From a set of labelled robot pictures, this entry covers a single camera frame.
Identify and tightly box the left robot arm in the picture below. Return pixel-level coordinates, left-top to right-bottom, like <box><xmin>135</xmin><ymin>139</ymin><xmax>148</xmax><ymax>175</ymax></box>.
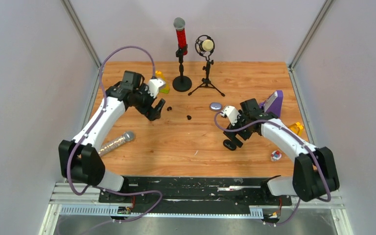
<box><xmin>58</xmin><ymin>71</ymin><xmax>165</xmax><ymax>202</ymax></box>

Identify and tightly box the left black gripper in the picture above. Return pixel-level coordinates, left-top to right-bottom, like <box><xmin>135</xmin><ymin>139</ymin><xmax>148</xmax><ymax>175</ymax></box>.
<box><xmin>134</xmin><ymin>83</ymin><xmax>166</xmax><ymax>121</ymax></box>

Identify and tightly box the small red white toy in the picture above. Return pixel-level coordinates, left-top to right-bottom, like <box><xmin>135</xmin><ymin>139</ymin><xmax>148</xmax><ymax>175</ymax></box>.
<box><xmin>270</xmin><ymin>150</ymin><xmax>282</xmax><ymax>162</ymax></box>

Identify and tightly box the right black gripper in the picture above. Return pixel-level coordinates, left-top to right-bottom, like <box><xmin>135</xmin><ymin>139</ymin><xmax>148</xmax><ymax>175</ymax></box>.
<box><xmin>223</xmin><ymin>110</ymin><xmax>254</xmax><ymax>148</ymax></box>

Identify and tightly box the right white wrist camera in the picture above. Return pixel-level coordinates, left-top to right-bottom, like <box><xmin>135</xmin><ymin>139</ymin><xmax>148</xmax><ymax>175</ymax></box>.
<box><xmin>220</xmin><ymin>105</ymin><xmax>240</xmax><ymax>125</ymax></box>

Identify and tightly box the purple phone stand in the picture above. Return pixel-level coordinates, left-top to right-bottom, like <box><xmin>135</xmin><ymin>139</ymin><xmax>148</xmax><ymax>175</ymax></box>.
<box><xmin>259</xmin><ymin>90</ymin><xmax>283</xmax><ymax>118</ymax></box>

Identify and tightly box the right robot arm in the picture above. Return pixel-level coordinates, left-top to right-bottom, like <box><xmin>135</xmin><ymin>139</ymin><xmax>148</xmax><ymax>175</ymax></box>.
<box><xmin>220</xmin><ymin>99</ymin><xmax>340</xmax><ymax>205</ymax></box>

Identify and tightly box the white phone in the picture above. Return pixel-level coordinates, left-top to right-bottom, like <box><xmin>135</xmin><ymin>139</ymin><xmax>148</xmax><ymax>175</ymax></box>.
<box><xmin>262</xmin><ymin>91</ymin><xmax>278</xmax><ymax>112</ymax></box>

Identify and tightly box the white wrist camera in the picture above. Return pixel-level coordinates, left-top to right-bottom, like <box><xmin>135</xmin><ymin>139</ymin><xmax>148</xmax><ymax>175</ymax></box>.
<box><xmin>147</xmin><ymin>78</ymin><xmax>165</xmax><ymax>98</ymax></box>
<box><xmin>220</xmin><ymin>105</ymin><xmax>240</xmax><ymax>125</ymax></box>

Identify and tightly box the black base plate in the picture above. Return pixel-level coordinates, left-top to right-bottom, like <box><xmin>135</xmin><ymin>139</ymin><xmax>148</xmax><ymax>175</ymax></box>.
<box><xmin>83</xmin><ymin>177</ymin><xmax>294</xmax><ymax>218</ymax></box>

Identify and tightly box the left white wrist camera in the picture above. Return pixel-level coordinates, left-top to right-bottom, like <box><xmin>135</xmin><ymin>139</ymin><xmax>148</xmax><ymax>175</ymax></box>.
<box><xmin>147</xmin><ymin>78</ymin><xmax>165</xmax><ymax>98</ymax></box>

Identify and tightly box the red microphone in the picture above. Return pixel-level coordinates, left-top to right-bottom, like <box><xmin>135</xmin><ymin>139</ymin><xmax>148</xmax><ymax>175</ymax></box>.
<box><xmin>173</xmin><ymin>17</ymin><xmax>188</xmax><ymax>55</ymax></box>

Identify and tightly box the black tripod mic stand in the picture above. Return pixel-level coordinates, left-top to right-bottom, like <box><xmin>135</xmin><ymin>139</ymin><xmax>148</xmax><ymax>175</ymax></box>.
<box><xmin>188</xmin><ymin>56</ymin><xmax>226</xmax><ymax>97</ymax></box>

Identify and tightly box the black round-base mic stand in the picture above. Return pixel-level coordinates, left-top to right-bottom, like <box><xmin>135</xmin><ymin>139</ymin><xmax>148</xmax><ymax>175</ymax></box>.
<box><xmin>172</xmin><ymin>45</ymin><xmax>192</xmax><ymax>92</ymax></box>

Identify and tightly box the lavender earbud charging case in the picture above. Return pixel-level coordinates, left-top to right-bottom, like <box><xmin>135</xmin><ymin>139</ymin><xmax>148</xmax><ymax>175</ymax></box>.
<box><xmin>210</xmin><ymin>102</ymin><xmax>223</xmax><ymax>112</ymax></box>

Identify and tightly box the black earbud charging case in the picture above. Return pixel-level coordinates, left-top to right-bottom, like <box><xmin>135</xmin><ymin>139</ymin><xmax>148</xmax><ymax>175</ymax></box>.
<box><xmin>223</xmin><ymin>140</ymin><xmax>237</xmax><ymax>151</ymax></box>

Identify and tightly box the silver glitter microphone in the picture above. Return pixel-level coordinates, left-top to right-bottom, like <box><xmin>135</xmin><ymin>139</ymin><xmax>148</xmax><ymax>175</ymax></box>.
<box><xmin>98</xmin><ymin>131</ymin><xmax>135</xmax><ymax>157</ymax></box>

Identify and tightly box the yellow toy vehicle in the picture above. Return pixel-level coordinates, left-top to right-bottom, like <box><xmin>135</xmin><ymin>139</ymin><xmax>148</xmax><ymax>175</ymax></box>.
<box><xmin>288</xmin><ymin>122</ymin><xmax>304</xmax><ymax>136</ymax></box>

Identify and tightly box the cream condenser microphone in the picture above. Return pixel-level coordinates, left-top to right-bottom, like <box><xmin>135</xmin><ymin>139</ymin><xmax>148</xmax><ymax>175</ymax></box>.
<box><xmin>194</xmin><ymin>35</ymin><xmax>215</xmax><ymax>60</ymax></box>

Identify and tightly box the yellow green toy block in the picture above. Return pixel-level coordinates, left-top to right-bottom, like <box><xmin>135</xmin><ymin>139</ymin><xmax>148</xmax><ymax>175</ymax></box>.
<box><xmin>155</xmin><ymin>70</ymin><xmax>170</xmax><ymax>94</ymax></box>

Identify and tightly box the white cable duct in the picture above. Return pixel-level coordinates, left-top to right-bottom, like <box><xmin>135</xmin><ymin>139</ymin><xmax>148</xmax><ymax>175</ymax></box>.
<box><xmin>59</xmin><ymin>205</ymin><xmax>264</xmax><ymax>219</ymax></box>

